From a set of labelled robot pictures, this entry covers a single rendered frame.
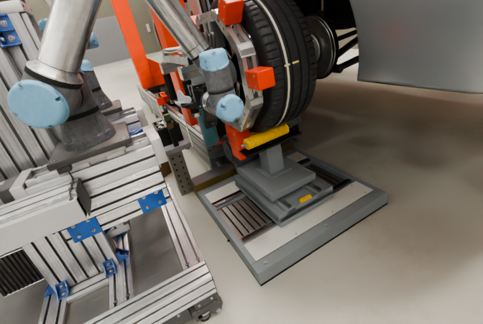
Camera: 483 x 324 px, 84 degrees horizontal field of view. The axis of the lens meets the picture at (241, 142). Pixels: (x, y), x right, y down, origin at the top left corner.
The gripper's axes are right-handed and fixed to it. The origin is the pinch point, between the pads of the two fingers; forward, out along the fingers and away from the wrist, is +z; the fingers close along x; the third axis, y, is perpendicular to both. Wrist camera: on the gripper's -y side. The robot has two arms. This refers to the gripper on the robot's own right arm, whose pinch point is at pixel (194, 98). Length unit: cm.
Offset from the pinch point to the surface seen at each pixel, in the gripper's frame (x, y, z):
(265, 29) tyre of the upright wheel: -31.6, 18.0, -7.6
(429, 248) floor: -70, -83, -52
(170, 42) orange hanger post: -12, 20, 60
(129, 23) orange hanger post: -19, 44, 253
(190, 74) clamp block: -1.4, 8.7, 1.7
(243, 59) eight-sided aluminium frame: -20.9, 9.7, -5.8
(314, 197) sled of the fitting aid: -45, -68, -8
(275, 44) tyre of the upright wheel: -33.3, 12.1, -10.2
